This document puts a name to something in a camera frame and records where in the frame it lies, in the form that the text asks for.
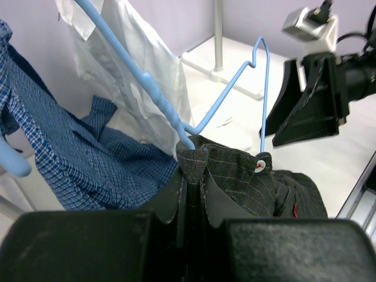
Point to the light blue wire hanger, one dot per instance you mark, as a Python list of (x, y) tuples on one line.
[(148, 83)]

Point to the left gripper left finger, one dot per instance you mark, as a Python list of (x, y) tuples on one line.
[(145, 244)]

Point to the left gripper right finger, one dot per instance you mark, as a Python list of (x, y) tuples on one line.
[(245, 248)]

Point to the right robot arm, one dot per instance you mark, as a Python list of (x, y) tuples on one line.
[(355, 55)]

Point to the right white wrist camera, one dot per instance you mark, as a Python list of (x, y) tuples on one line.
[(316, 28)]

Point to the white shirt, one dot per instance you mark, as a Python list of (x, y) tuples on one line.
[(96, 60)]

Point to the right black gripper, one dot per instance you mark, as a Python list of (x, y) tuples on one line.
[(313, 113)]

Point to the black pinstriped shirt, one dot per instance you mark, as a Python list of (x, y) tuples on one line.
[(250, 181)]

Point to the blue checkered shirt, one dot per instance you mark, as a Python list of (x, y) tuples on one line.
[(87, 164)]

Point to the white and silver clothes rack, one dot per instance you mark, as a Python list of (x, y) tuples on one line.
[(219, 58)]

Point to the aluminium mounting rail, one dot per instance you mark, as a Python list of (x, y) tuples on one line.
[(360, 204)]

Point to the light blue hanger with shirt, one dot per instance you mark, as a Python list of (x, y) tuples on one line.
[(13, 162)]

